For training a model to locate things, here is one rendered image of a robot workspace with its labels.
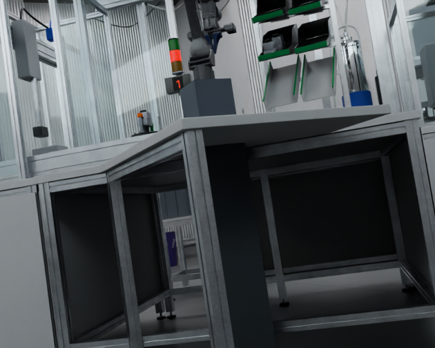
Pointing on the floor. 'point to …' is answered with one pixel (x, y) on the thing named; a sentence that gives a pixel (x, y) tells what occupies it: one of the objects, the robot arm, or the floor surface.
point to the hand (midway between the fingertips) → (213, 45)
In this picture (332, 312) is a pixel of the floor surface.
